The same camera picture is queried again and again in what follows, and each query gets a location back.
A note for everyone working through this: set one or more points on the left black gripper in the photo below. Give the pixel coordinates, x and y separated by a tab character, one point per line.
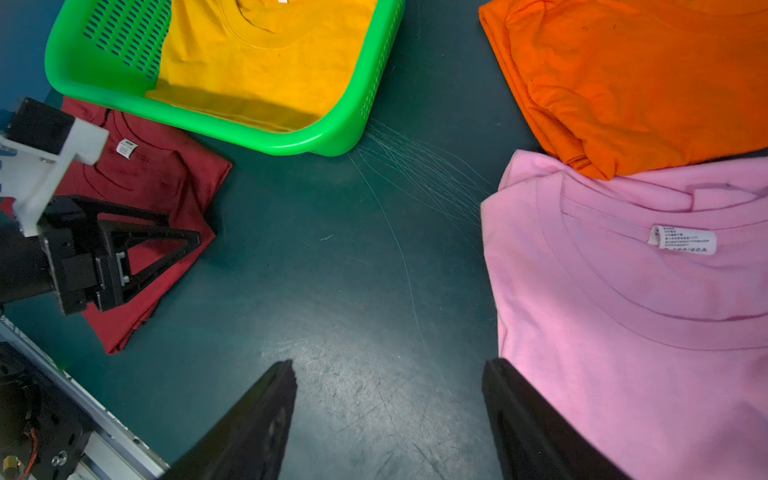
87	242

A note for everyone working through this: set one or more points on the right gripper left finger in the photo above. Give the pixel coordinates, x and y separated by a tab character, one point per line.
249	442

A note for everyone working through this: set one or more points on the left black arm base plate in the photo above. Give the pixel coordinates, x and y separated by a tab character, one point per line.
43	431

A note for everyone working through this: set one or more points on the orange t-shirt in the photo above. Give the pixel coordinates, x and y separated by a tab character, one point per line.
615	88

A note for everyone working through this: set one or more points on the green plastic perforated basket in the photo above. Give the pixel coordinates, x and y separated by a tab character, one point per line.
108	53

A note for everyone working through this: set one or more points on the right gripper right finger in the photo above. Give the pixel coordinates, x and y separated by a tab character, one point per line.
532	439

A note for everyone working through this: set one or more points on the yellow t-shirt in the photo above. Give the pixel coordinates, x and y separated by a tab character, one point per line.
277	66

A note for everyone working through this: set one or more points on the pink t-shirt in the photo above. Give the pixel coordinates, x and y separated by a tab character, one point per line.
637	307

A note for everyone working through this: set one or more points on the aluminium front rail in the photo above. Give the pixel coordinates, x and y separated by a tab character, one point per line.
112	450

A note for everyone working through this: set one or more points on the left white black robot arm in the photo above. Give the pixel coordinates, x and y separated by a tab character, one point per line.
24	267

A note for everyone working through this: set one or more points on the dark red t-shirt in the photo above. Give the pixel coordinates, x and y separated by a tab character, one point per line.
149	166

